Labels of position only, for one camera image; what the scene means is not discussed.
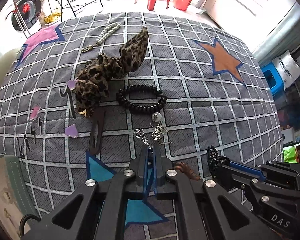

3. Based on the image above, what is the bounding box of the silver chain necklace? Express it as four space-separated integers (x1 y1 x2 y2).
133 112 173 151

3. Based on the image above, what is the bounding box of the leopard print scrunchie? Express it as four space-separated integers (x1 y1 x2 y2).
74 27 148 118

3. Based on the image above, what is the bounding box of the red bucket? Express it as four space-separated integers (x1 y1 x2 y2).
173 0 192 11

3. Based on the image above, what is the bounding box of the white washing machine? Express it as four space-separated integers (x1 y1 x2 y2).
5 0 42 38

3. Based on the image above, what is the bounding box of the blue plastic stool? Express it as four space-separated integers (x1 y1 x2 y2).
261 62 284 97

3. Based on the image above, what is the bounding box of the white shopping bag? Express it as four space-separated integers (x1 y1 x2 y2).
272 50 300 89

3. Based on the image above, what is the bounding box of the purple heart hair clip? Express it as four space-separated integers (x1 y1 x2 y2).
65 124 78 138

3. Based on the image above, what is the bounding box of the white pearl bracelet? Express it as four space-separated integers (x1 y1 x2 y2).
81 22 122 54

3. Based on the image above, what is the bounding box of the dark brown hair clip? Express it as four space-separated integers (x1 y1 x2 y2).
89 107 105 155

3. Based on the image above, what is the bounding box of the beige sofa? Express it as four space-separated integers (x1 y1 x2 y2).
0 48 19 88

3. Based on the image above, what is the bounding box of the white cabinet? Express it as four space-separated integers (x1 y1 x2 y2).
204 0 300 50

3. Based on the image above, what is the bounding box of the green snack bag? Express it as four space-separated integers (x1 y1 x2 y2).
283 146 298 163

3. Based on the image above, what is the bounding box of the black bead bracelet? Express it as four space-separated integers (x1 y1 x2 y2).
115 83 168 114

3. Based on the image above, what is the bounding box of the white jewelry tray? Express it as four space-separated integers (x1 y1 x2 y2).
0 155 38 239

